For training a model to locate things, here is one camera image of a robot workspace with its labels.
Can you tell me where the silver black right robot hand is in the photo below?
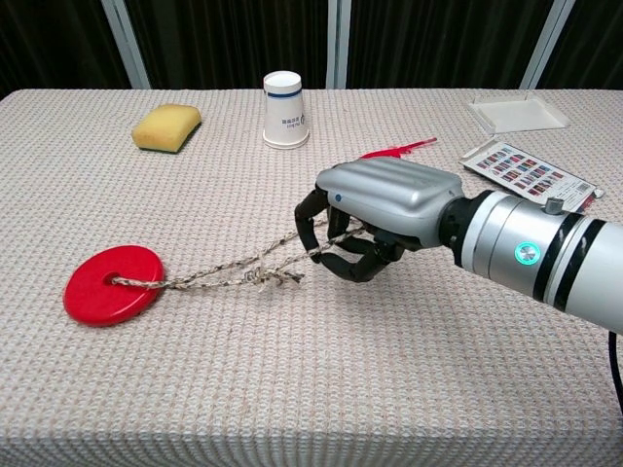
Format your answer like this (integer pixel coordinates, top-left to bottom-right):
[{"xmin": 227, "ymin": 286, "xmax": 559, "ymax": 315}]
[{"xmin": 293, "ymin": 156, "xmax": 464, "ymax": 284}]

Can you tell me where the beige braided rope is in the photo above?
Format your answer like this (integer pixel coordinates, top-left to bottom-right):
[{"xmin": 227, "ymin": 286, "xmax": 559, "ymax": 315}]
[{"xmin": 110, "ymin": 217, "xmax": 367, "ymax": 294}]

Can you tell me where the red plastic disc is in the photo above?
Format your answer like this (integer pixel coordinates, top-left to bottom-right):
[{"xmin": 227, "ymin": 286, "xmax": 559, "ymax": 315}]
[{"xmin": 62, "ymin": 244, "xmax": 166, "ymax": 328}]

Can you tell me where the red feather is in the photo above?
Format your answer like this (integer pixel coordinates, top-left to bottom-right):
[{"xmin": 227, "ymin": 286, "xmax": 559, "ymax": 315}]
[{"xmin": 358, "ymin": 136, "xmax": 438, "ymax": 161}]

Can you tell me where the white paper cup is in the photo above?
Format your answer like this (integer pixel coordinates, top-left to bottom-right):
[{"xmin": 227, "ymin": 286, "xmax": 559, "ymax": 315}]
[{"xmin": 262, "ymin": 70, "xmax": 311, "ymax": 151}]

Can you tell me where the printed cardboard box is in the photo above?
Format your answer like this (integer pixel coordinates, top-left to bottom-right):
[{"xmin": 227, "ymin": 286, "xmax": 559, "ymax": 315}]
[{"xmin": 458, "ymin": 136, "xmax": 606, "ymax": 215}]

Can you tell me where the clear plastic tray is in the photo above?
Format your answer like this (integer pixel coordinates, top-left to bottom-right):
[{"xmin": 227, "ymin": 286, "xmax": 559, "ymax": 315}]
[{"xmin": 466, "ymin": 91, "xmax": 571, "ymax": 134}]

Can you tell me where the woven beige tablecloth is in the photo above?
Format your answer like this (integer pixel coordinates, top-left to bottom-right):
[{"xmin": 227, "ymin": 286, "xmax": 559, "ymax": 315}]
[{"xmin": 0, "ymin": 88, "xmax": 623, "ymax": 467}]

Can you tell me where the yellow green sponge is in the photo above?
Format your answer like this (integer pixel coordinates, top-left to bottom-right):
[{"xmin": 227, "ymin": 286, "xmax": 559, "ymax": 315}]
[{"xmin": 130, "ymin": 103, "xmax": 202, "ymax": 155}]

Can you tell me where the grey metal post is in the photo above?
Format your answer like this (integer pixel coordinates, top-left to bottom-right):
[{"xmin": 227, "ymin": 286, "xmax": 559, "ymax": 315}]
[
  {"xmin": 519, "ymin": 0, "xmax": 577, "ymax": 90},
  {"xmin": 100, "ymin": 0, "xmax": 152, "ymax": 90},
  {"xmin": 324, "ymin": 0, "xmax": 352, "ymax": 90}
]

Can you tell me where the black cable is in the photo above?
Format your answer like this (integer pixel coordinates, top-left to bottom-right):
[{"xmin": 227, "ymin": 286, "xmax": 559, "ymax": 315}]
[{"xmin": 606, "ymin": 328, "xmax": 623, "ymax": 404}]

